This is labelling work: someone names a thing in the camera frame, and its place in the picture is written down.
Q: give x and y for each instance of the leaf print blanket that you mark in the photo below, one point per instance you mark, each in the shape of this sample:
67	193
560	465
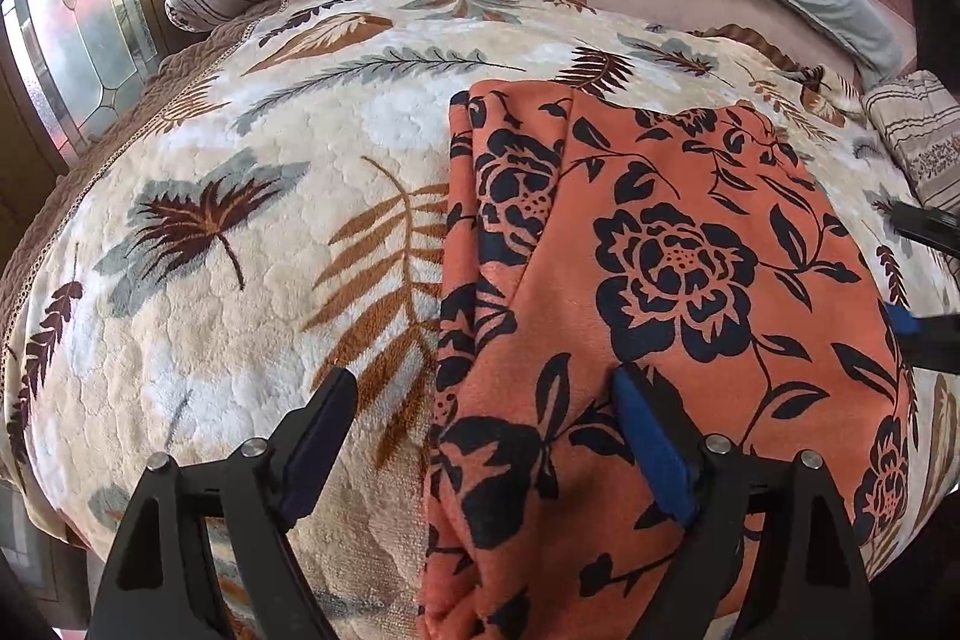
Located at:
262	160

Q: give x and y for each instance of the striped beige cushion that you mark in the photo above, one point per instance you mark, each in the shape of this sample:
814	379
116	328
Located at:
922	130

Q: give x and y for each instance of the orange floral cloth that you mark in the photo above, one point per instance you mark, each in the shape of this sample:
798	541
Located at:
675	280

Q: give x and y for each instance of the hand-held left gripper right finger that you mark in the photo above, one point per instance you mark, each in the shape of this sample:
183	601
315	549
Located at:
656	452

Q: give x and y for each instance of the dark cloth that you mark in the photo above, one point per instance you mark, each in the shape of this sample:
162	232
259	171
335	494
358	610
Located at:
930	10

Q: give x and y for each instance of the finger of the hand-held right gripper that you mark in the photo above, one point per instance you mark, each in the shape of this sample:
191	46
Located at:
926	227
904	321

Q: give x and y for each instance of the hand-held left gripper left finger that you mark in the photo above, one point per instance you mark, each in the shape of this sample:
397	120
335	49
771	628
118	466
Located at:
319	449

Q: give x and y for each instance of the stained glass door pane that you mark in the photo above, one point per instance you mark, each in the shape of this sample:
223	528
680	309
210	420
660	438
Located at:
67	25

